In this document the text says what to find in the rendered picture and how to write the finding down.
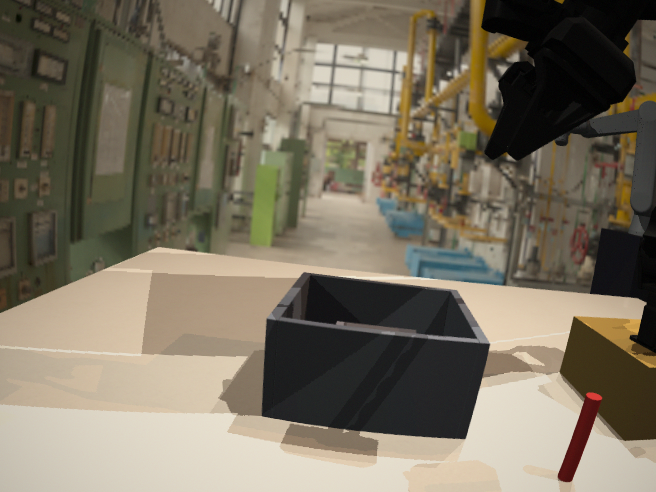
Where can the dark red peg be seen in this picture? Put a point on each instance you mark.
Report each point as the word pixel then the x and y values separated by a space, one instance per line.
pixel 580 437

